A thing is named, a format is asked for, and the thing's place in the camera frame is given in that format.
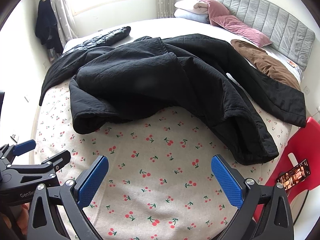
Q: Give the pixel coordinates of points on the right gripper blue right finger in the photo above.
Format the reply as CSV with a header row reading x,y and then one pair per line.
x,y
263,212

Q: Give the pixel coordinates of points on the grey padded headboard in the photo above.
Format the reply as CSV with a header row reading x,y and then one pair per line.
x,y
288,35

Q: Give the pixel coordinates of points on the grey patterned curtain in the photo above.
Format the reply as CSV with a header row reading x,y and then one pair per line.
x,y
65,21

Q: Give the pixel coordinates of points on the white bed sheet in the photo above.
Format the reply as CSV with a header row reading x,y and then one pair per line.
x,y
163,28

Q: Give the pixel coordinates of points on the red plastic stool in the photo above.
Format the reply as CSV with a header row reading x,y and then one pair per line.
x,y
304,144

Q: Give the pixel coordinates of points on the black shiny puffer jacket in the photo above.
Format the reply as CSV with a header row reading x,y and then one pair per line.
x,y
68,64

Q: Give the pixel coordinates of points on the smartphone with lit screen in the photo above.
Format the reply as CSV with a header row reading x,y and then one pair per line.
x,y
295,176

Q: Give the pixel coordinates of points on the dark clothes hanging on wall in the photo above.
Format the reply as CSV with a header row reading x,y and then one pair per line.
x,y
46,27

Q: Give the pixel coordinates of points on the brown corduroy garment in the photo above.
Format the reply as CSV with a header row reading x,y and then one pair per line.
x,y
265,63

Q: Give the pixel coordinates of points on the folded white pink blanket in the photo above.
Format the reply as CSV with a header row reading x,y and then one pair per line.
x,y
193,6

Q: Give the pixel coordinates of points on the black quilted coat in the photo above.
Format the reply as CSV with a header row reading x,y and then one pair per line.
x,y
204,75

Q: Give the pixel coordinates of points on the cherry print blanket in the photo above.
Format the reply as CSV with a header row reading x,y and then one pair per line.
x,y
159,184

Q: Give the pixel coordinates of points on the folded light blue blanket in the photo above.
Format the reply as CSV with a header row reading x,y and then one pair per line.
x,y
202,18

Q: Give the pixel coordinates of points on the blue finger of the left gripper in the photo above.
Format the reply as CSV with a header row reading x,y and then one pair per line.
x,y
9,152
56,162

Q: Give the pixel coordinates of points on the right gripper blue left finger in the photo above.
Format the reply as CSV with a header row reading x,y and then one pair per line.
x,y
45,221

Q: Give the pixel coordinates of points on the pink velvet pillow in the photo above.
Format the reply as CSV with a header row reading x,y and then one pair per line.
x,y
219,15

